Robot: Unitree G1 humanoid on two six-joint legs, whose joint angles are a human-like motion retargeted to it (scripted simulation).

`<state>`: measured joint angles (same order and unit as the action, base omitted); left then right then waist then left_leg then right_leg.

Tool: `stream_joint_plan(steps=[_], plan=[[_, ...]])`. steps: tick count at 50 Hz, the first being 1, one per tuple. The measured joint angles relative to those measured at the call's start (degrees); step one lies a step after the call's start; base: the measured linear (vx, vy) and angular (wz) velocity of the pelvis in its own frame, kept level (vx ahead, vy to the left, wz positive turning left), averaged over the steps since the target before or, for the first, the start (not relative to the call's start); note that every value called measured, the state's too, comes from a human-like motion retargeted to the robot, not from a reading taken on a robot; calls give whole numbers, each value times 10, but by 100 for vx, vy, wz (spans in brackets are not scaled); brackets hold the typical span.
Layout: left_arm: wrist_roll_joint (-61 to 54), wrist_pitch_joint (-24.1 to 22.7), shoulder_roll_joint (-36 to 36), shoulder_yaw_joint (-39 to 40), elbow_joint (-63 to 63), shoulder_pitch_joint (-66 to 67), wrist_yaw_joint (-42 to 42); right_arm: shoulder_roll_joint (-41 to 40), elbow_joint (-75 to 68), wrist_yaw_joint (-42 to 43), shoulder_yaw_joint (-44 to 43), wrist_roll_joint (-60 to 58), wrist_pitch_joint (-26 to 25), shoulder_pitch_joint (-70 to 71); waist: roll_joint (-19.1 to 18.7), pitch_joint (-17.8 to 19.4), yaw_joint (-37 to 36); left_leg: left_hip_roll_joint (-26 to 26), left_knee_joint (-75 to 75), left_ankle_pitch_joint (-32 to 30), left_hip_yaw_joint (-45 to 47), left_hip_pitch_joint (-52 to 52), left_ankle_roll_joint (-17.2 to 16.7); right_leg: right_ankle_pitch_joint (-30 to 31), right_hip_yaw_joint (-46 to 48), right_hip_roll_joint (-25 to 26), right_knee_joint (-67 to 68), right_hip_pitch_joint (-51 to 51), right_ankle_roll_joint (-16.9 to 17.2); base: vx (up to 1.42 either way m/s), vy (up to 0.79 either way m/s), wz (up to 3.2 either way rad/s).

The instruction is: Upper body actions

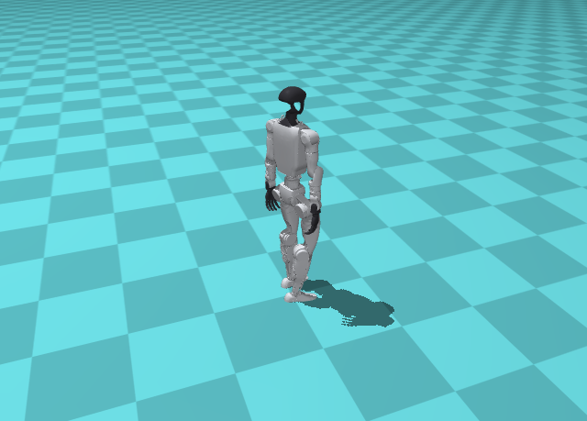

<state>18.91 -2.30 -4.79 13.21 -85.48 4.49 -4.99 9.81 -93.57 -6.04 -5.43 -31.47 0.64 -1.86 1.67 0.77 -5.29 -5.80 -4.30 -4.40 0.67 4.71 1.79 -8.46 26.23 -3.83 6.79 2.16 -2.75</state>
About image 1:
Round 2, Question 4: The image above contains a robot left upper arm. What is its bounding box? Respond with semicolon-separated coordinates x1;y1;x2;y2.
266;118;279;161

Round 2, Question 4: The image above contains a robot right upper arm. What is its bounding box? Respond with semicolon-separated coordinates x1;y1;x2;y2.
300;128;322;178

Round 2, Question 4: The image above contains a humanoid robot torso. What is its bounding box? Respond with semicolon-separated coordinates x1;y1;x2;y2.
272;115;310;207

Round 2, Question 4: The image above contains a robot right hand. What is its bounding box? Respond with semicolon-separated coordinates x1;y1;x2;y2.
305;204;321;235

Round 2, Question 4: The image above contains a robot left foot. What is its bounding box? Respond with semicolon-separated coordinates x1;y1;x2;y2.
281;276;308;288

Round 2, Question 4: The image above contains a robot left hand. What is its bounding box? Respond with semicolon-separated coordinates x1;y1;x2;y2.
265;182;280;211

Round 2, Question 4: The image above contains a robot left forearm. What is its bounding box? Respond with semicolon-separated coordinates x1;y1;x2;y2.
265;158;277;188

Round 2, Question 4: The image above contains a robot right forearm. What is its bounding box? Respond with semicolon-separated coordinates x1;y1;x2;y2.
309;167;323;211

